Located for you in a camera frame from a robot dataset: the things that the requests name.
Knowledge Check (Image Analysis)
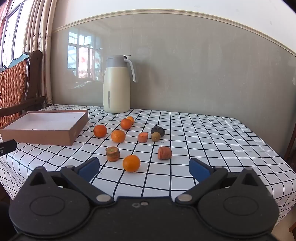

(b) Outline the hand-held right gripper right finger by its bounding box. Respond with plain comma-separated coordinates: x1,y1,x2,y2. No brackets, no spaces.
175,158,267,206

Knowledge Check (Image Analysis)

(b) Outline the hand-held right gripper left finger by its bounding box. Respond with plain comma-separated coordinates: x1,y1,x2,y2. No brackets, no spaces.
29,157,114,206

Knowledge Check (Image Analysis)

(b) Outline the brownish fruit tray edge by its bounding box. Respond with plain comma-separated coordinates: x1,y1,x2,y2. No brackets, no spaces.
106,146,120,162

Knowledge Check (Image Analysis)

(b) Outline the large carrot piece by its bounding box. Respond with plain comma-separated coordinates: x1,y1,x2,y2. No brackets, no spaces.
158,146,172,160

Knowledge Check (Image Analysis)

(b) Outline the shallow brown cardboard box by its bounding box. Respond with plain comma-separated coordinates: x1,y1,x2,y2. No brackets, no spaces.
0,110,89,146

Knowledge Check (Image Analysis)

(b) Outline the dark mangosteen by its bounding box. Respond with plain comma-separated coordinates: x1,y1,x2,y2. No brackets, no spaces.
151,125,165,138

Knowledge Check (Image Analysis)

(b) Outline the white black-grid tablecloth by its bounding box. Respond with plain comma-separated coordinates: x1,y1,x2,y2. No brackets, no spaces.
0,104,296,224

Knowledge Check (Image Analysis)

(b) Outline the wooden chair orange cushion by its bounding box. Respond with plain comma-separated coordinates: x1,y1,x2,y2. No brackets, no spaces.
0,50,46,128

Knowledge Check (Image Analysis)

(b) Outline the cream thermos jug grey lid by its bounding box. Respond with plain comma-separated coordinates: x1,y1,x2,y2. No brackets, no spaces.
103,55,138,114

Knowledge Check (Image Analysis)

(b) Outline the dark wooden furniture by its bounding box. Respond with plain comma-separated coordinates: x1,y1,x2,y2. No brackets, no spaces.
284,125,296,165

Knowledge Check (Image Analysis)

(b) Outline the beige curtain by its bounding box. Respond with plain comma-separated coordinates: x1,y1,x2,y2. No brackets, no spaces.
23,0,57,107

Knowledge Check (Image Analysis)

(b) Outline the window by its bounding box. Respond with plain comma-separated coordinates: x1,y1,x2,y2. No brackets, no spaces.
0,0,35,68

